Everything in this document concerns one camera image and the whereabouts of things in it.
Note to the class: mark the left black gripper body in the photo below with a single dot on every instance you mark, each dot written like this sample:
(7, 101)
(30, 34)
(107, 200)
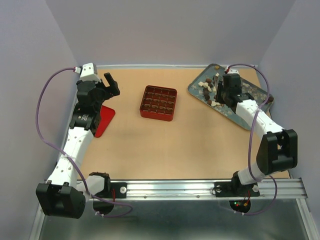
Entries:
(102, 96)

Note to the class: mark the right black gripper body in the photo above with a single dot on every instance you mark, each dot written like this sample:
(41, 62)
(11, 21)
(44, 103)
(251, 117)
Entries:
(222, 93)

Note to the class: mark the metal tongs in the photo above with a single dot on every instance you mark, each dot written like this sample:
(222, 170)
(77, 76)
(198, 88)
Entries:
(215, 85)

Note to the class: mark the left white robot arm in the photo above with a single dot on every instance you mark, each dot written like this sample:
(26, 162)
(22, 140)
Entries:
(61, 195)

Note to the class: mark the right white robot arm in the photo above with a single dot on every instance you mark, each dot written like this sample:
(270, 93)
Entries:
(278, 149)

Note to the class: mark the white round chocolate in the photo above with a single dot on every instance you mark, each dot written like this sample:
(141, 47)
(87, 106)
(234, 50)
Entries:
(213, 103)

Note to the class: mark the red chocolate box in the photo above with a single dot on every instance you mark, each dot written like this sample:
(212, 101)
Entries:
(158, 103)

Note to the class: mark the blue floral tray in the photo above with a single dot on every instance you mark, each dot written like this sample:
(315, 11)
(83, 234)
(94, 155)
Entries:
(207, 76)

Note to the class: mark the red box lid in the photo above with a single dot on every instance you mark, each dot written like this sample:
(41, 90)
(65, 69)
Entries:
(106, 114)

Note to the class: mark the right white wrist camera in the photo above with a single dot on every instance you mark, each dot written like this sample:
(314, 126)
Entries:
(232, 71)

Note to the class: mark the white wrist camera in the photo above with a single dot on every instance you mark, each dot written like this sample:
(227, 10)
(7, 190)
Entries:
(232, 71)
(89, 73)

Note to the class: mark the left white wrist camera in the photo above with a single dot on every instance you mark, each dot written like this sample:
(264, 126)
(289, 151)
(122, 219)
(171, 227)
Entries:
(89, 73)

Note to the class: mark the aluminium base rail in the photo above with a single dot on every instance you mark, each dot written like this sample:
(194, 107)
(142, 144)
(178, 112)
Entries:
(206, 189)

